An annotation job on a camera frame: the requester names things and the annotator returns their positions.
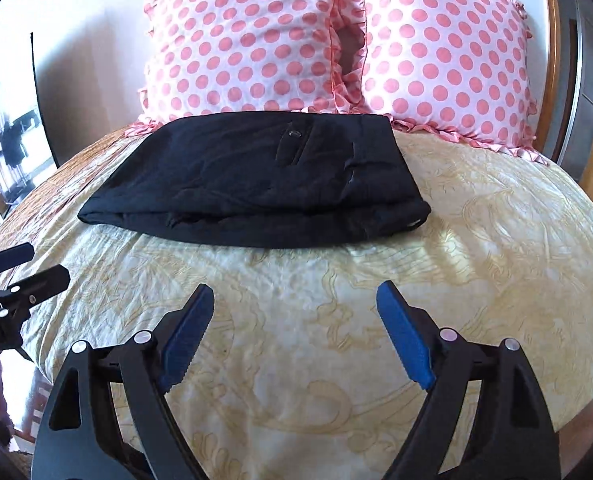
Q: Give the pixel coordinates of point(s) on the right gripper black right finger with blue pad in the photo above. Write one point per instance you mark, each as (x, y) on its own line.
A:
(512, 435)

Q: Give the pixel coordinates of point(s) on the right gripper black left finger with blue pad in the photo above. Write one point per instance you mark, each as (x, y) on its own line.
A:
(107, 416)

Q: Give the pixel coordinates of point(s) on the black pants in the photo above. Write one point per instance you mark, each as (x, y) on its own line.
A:
(264, 180)

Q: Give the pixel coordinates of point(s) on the woven straw bed mat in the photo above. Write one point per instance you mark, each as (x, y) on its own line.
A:
(47, 218)

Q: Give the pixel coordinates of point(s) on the black framed mirror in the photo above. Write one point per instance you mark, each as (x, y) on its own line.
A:
(55, 103)

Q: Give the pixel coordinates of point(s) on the cream patterned bed quilt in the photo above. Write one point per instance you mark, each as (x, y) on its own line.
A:
(296, 377)

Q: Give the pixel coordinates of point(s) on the pink polka dot pillow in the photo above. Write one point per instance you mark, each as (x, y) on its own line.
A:
(455, 68)
(215, 56)

